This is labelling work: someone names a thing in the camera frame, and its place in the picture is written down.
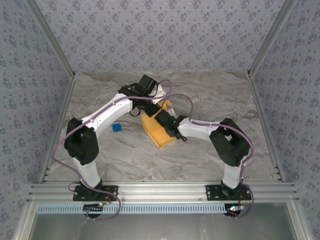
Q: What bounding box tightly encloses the yellow paper box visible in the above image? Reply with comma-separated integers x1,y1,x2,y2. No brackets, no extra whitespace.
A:
140,99,176,150

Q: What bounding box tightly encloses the grey metal sheet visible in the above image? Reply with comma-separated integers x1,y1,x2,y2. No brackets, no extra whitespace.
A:
27,212,298,240

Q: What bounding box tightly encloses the small black circuit board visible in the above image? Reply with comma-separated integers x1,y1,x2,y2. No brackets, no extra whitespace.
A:
225,204,245,216
83,202,105,214

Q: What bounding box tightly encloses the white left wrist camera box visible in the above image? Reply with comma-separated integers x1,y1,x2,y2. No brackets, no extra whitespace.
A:
151,84,168,105

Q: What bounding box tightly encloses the aluminium mounting rail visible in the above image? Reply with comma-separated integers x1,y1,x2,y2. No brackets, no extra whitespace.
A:
26,181,300,204

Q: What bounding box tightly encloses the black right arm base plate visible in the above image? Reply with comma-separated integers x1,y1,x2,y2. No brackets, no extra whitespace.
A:
205,184,252,201

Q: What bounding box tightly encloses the aluminium table side rail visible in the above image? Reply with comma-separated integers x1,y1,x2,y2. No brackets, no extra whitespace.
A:
38,73,76,185

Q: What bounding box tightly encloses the pale blue slotted cable duct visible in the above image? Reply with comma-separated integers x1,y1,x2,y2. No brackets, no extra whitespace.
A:
36,202,226,215

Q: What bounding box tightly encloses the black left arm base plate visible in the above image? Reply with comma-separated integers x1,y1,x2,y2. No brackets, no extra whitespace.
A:
72,185,119,202

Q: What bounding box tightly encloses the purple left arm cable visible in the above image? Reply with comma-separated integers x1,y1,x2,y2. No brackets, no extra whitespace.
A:
51,79,174,221

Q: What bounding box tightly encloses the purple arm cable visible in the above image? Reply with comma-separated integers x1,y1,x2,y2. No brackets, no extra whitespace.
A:
51,79,174,221
161,93,256,220

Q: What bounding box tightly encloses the aluminium frame post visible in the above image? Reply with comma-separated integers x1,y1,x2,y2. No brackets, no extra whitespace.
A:
24,0,76,79
246,0,299,77

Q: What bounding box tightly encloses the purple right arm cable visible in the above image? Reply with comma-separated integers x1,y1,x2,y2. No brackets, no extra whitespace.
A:
161,93,256,220

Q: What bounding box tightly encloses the aluminium lower frame bar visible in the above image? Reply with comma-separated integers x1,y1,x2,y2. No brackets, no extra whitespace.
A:
286,201,313,240
12,202,38,240

